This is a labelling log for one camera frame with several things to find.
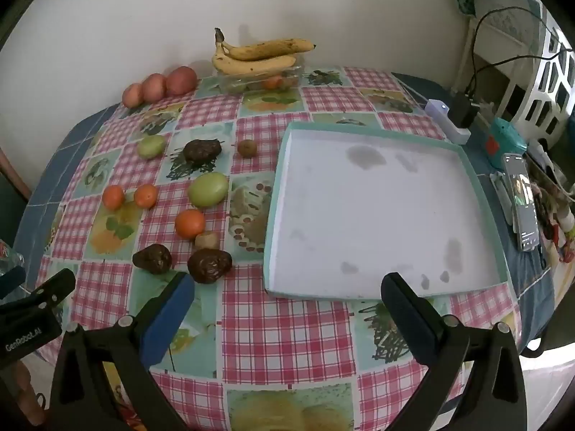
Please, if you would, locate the black charger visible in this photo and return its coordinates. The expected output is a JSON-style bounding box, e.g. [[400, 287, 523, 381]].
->
[[449, 91, 480, 129]]

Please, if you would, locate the pink wooden plank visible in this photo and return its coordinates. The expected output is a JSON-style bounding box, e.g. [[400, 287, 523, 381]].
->
[[0, 146, 33, 203]]

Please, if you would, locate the white wooden furniture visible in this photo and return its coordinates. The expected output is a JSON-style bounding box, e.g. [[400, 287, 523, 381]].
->
[[458, 6, 540, 115]]

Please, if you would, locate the short yellow banana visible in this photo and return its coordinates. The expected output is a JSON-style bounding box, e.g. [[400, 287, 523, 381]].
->
[[212, 42, 298, 76]]

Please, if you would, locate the white power strip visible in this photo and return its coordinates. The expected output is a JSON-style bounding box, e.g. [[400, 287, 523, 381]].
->
[[424, 98, 472, 145]]

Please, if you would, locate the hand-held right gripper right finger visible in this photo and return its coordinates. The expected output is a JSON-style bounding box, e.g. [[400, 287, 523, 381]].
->
[[380, 272, 528, 431]]

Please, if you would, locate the black smartphone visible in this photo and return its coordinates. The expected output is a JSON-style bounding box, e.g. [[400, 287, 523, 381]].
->
[[501, 153, 540, 252]]

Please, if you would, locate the white plastic object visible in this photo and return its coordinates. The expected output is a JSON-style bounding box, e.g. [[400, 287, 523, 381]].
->
[[530, 140, 572, 189]]

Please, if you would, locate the small green apple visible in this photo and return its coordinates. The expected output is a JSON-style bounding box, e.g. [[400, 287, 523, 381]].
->
[[137, 135, 165, 159]]

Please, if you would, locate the teal handheld device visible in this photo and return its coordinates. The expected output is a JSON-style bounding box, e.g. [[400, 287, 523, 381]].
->
[[486, 117, 528, 168]]

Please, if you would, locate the checked pink printed tablecloth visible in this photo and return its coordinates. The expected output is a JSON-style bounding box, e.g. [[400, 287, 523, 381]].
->
[[36, 66, 522, 431]]

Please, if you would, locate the black cable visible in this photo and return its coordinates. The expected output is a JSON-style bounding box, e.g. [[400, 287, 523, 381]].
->
[[469, 51, 575, 93], [465, 6, 546, 95]]

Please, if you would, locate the large green apple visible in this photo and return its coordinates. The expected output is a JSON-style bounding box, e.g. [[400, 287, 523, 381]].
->
[[188, 172, 229, 208]]

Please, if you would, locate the clear plastic container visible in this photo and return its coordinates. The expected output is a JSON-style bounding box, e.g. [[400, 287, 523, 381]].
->
[[217, 56, 305, 95]]

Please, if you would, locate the clear plastic bag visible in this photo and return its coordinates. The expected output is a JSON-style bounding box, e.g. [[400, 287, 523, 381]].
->
[[0, 239, 25, 279]]

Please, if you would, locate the white plastic lattice chair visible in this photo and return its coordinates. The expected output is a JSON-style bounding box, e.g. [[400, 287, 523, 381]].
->
[[507, 4, 575, 140]]

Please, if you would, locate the pile of colourful small things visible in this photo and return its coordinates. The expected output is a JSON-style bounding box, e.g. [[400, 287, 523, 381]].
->
[[534, 180, 575, 265]]

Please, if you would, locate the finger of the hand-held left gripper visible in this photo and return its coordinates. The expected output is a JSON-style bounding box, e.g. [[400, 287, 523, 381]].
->
[[0, 266, 27, 299], [22, 268, 76, 311]]

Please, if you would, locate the pale brown kiwi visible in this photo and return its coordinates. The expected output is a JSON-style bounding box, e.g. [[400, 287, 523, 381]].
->
[[194, 231, 221, 251]]

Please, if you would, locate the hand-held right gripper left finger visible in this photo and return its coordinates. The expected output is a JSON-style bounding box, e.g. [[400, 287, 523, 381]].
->
[[49, 272, 196, 431]]

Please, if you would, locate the orange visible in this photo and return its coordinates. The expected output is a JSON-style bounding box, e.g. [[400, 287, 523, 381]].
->
[[134, 184, 159, 209], [102, 185, 125, 210], [175, 209, 206, 240]]

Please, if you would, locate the teal-rimmed white tray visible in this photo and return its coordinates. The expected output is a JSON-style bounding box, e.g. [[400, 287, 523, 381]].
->
[[264, 121, 510, 301]]

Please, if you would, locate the brown wooden leg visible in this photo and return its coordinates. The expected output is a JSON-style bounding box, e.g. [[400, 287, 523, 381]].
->
[[0, 359, 46, 427]]

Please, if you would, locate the dark brown avocado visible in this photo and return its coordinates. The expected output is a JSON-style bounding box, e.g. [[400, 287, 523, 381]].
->
[[183, 139, 223, 164], [132, 244, 173, 275], [187, 248, 233, 284]]

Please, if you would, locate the bunch of yellow bananas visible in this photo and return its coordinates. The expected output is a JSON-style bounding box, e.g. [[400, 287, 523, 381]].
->
[[215, 28, 316, 61]]

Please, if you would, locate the grey phone holder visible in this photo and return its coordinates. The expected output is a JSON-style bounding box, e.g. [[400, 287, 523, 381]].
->
[[489, 171, 515, 225]]

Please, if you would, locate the red apple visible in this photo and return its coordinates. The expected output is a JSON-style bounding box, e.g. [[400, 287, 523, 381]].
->
[[142, 73, 168, 102], [122, 83, 145, 108], [166, 66, 198, 96]]

